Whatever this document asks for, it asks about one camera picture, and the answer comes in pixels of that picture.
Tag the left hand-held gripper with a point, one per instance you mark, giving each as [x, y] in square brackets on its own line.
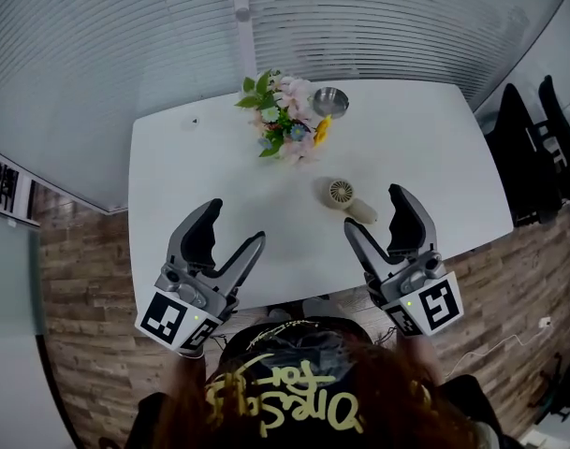
[172, 316]

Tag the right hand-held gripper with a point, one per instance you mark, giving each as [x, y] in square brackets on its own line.
[420, 297]

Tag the beige handheld fan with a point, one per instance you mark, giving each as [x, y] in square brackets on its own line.
[340, 192]

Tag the person's right forearm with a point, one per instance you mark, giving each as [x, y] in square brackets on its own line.
[418, 353]

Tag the person's left forearm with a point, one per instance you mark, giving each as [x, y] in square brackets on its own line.
[191, 367]

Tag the white standing desk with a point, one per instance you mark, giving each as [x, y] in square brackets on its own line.
[209, 171]

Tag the grey trousers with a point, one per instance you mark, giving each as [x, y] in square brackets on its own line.
[317, 307]

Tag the black printed t-shirt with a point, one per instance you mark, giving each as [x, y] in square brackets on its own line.
[284, 344]

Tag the black office chair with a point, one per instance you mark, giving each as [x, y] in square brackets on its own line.
[553, 105]
[518, 157]

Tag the round metal ashtray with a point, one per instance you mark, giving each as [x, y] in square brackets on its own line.
[330, 101]

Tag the artificial flower bouquet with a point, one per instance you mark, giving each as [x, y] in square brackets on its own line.
[284, 110]

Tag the black metal railing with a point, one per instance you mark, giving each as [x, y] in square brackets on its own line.
[4, 185]

